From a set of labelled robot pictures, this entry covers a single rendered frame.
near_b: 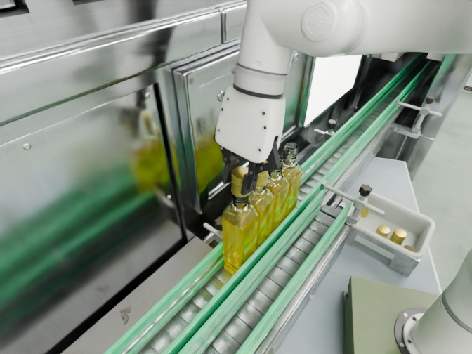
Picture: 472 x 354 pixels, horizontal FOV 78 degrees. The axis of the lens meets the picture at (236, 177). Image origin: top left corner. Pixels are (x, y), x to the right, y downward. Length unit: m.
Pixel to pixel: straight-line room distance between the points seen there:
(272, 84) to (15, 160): 0.34
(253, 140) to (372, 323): 0.51
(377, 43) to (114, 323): 0.69
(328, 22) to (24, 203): 0.44
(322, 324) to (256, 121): 0.57
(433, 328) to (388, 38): 0.52
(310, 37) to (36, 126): 0.34
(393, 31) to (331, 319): 0.65
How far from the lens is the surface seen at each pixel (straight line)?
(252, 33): 0.41
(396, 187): 1.26
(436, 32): 0.43
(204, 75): 0.54
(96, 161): 0.51
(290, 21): 0.39
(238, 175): 0.49
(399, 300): 0.83
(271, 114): 0.42
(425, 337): 0.74
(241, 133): 0.45
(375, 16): 0.47
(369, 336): 0.76
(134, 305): 0.72
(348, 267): 0.94
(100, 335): 0.72
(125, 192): 0.57
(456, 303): 0.64
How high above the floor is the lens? 1.50
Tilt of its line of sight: 41 degrees down
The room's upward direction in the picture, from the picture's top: straight up
